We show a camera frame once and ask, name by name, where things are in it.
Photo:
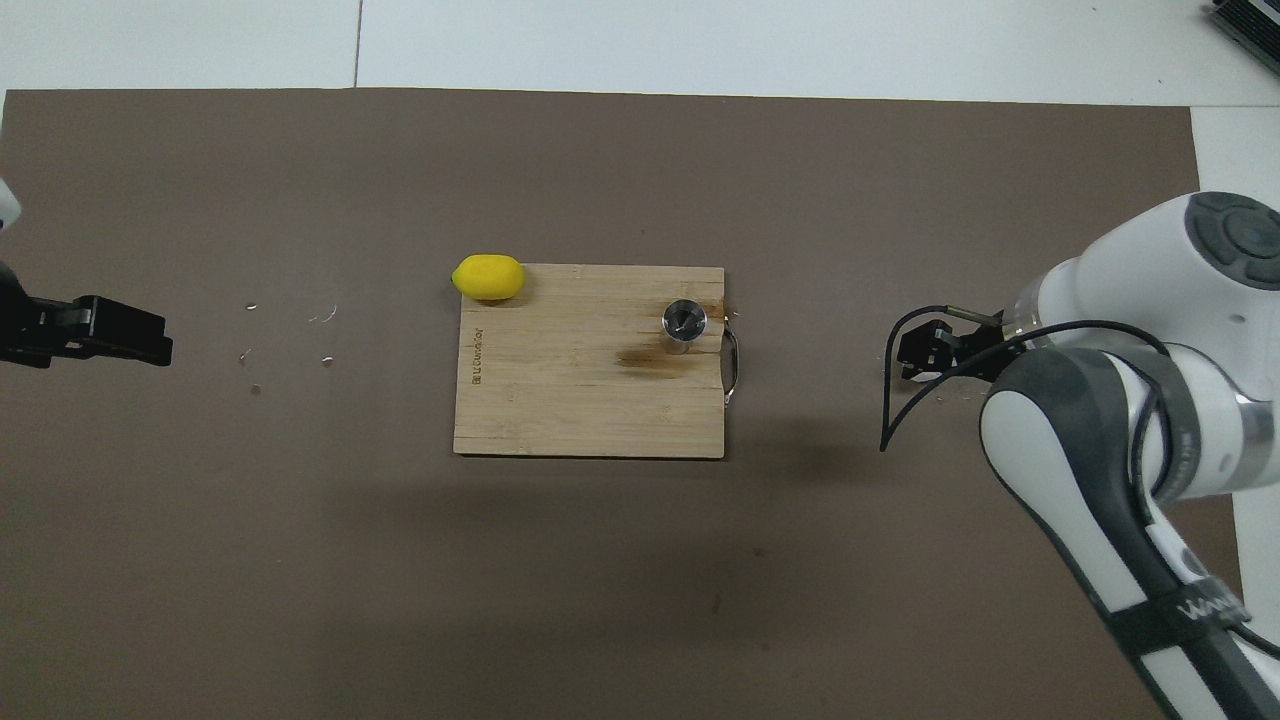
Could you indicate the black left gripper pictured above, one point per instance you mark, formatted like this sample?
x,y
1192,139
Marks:
x,y
35,330

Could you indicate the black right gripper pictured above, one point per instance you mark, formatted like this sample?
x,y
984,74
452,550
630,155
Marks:
x,y
980,355

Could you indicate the steel jigger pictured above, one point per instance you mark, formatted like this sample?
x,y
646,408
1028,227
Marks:
x,y
684,322

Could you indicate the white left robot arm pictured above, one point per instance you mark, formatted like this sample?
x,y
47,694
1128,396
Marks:
x,y
6,205

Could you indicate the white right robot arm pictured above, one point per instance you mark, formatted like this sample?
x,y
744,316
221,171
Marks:
x,y
1130,290

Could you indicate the brown table mat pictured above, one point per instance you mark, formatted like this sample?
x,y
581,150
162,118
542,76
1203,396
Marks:
x,y
300,600

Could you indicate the wooden cutting board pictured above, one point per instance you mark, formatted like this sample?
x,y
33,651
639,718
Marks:
x,y
580,390

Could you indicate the yellow lemon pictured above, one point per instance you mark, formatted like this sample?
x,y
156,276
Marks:
x,y
488,278

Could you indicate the grey ribbed device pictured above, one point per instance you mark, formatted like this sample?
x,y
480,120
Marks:
x,y
1250,25

